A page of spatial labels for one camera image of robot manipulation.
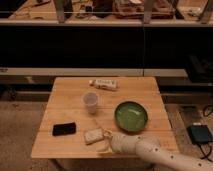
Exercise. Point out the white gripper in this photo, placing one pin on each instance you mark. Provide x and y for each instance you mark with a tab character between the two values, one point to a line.
119	143

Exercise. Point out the white sponge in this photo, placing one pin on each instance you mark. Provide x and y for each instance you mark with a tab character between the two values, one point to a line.
92	136

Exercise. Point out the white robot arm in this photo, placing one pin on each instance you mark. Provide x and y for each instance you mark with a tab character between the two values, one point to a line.
149	149

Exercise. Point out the green ceramic bowl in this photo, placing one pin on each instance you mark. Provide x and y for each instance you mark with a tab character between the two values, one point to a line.
130	116

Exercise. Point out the black rectangular sponge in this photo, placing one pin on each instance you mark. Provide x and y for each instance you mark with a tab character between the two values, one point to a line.
64	129

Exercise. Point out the wooden table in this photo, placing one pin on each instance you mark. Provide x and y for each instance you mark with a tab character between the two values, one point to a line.
65	106

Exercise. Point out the clear plastic cup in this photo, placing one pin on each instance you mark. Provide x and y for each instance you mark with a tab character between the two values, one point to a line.
90	101

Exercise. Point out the white tube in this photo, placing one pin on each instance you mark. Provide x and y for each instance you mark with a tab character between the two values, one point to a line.
104	84

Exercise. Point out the black foot pedal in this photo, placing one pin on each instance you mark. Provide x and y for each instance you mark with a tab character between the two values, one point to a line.
199	134

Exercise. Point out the background shelf unit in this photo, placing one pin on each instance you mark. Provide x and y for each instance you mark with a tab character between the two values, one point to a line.
106	37

